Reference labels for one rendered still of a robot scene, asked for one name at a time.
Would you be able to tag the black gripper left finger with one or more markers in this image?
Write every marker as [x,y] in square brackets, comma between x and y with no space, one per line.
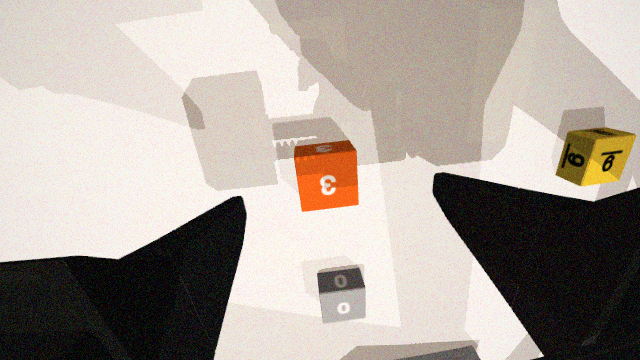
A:
[164,301]

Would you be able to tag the orange block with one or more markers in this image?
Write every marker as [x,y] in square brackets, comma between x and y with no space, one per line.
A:
[327,175]

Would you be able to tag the yellow block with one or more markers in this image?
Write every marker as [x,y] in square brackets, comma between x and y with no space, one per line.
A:
[594,156]

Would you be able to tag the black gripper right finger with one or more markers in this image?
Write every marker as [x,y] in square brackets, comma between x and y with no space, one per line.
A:
[561,263]

